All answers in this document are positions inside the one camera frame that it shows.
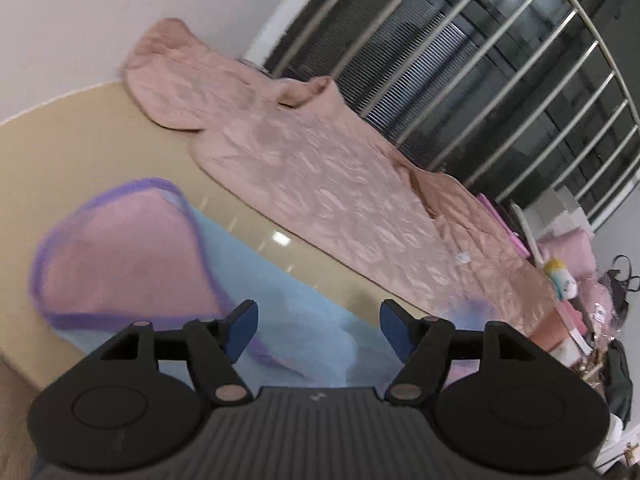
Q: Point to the black handbag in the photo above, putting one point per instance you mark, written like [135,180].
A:
[625,272]

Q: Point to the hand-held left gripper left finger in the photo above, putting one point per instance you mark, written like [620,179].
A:
[243,330]

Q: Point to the white storage box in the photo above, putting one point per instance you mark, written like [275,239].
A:
[555,207]

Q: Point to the metal barred window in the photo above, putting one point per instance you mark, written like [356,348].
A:
[450,85]

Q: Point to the pink quilted blanket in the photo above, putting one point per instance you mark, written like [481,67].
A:
[300,170]

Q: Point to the pastel plush toy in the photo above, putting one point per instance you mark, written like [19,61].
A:
[561,277]

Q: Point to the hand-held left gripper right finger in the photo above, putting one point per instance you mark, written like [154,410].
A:
[395,327]

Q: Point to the pink pillow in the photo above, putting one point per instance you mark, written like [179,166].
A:
[567,250]

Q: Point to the pink flat box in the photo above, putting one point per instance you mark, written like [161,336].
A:
[500,220]

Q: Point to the blue pink purple-trimmed garment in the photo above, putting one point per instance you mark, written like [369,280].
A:
[115,260]

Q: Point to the dark backpack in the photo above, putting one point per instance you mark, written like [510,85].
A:
[620,380]

